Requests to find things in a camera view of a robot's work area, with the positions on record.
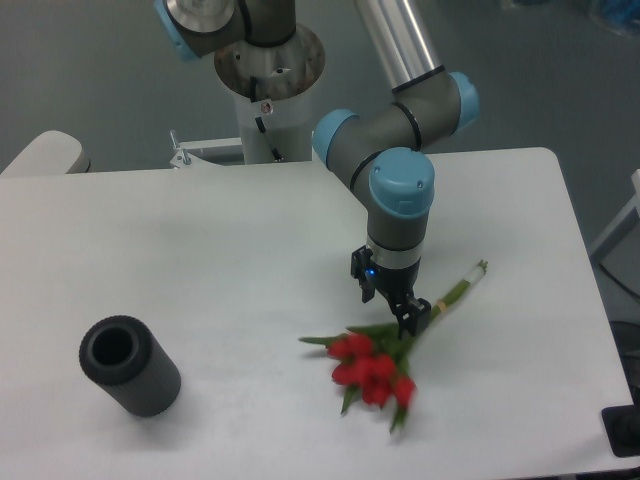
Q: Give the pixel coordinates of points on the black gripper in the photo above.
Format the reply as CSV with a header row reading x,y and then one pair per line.
x,y
413,314

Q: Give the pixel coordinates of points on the red tulip bouquet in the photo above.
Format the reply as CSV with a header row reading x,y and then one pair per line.
x,y
373,362

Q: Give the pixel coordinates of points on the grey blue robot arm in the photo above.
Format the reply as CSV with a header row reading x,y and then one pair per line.
x,y
380,159

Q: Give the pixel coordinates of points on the black device at table edge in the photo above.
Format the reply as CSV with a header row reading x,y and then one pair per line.
x,y
622,428

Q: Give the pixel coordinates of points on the dark grey ribbed vase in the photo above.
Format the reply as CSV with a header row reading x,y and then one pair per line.
x,y
122,356

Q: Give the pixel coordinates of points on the white chair backrest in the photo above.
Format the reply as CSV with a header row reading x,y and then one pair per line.
x,y
51,153

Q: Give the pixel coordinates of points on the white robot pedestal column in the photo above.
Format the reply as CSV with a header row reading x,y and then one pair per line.
x,y
272,87

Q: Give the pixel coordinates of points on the white pedestal base brackets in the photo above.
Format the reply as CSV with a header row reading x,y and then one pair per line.
x,y
240,148

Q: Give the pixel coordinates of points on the white furniture frame at right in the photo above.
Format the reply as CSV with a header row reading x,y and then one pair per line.
x,y
618,228

